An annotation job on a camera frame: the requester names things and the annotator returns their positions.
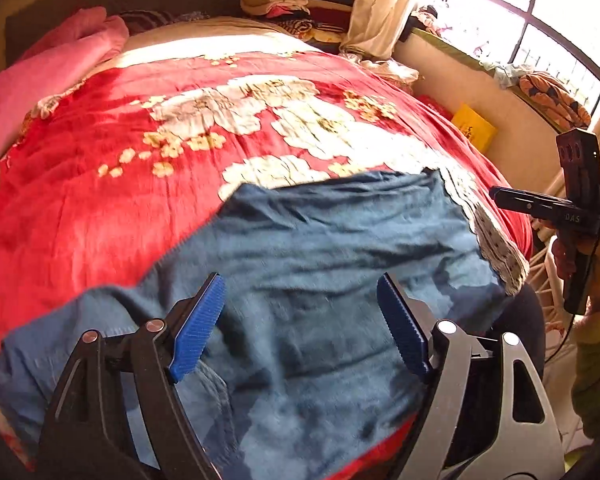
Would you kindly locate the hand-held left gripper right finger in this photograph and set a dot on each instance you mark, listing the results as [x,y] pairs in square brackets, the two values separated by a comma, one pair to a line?
[402,325]

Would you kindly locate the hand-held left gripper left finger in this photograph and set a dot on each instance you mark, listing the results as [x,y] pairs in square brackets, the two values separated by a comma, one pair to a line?
[200,325]

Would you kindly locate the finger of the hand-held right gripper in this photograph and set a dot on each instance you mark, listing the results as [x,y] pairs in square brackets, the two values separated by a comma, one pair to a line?
[522,202]

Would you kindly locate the blue denim pants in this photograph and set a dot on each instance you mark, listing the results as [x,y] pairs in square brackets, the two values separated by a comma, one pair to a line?
[310,250]

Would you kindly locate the orange patterned cloth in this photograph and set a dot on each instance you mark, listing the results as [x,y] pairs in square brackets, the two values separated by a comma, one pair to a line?
[555,97]

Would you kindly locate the yellow box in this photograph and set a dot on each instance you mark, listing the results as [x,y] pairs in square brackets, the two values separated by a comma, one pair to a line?
[472,127]

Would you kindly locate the person's leg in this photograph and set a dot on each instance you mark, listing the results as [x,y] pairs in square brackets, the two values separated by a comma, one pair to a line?
[522,320]

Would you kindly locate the light blue cloth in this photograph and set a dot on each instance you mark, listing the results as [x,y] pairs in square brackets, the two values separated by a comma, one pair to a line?
[505,71]

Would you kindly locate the red floral blanket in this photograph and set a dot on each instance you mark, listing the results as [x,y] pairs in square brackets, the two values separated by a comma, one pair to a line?
[90,210]

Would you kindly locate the green windowsill cloth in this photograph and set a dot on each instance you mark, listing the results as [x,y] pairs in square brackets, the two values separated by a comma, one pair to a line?
[450,46]

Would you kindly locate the barred window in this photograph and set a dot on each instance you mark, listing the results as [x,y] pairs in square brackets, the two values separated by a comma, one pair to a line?
[545,5]

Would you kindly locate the white lace cloth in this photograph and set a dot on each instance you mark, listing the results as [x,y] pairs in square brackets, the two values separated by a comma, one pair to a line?
[392,70]

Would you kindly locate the cream curtain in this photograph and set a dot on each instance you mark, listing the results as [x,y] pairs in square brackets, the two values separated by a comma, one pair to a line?
[380,5]

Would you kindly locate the cream bed sheet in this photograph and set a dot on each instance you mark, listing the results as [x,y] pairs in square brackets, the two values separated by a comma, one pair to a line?
[205,40]

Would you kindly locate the pink quilt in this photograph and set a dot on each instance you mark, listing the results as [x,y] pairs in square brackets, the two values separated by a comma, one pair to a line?
[45,75]

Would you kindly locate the pile of folded clothes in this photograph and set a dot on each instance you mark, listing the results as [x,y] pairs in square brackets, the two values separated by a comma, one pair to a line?
[290,2]

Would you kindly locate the striped pillow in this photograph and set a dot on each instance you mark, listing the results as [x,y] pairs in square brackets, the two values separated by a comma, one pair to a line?
[155,19]

